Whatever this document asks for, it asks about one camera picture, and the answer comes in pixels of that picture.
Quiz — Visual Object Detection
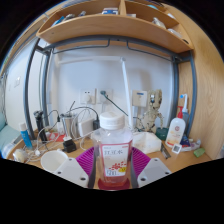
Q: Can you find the white desk lamp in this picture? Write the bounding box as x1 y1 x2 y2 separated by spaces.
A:
56 55 134 133

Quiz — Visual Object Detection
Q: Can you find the blue tube bottle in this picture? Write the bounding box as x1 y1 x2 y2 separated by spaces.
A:
19 122 34 150

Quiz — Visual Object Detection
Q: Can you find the clear bottle with pink drink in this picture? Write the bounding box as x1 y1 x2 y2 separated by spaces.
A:
91 111 134 188

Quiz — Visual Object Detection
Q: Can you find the white power adapter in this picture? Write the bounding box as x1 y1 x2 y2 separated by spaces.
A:
78 117 96 138

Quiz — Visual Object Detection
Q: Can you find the wooden shelf unit with items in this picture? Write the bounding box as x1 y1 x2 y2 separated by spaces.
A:
35 0 195 54

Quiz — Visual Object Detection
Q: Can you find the tree creature figurine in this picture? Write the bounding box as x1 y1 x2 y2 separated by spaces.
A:
138 89 165 134

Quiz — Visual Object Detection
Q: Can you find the teal pillow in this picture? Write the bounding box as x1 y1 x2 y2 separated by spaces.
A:
0 114 21 151

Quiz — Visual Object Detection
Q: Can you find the white plastic box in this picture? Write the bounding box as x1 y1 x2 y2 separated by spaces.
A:
132 131 163 155

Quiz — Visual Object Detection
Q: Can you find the white pump bottle red top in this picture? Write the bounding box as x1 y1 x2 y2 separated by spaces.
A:
165 106 187 149

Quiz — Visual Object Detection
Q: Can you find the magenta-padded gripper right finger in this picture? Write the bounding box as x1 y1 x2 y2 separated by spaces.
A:
129 146 173 188

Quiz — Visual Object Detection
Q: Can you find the small green pack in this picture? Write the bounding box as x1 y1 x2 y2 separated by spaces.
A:
193 147 206 158

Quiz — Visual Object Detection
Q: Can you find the cream round container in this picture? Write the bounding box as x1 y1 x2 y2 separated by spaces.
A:
13 148 28 164

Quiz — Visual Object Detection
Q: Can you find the steel tumbler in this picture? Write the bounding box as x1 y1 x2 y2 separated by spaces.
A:
61 112 78 138

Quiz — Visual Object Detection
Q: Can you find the black charger block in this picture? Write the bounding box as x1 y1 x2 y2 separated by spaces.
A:
62 138 78 154

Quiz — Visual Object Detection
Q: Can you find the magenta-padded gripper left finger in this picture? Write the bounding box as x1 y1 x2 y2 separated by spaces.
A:
53 146 98 189

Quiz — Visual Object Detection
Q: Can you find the black electric shaver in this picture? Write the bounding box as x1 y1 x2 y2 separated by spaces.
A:
33 110 48 141

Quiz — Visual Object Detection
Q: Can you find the clear spray bottle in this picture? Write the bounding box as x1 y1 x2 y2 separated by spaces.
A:
179 93 190 134

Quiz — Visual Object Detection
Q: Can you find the small white square clock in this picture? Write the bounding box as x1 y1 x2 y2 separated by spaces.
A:
171 143 183 155

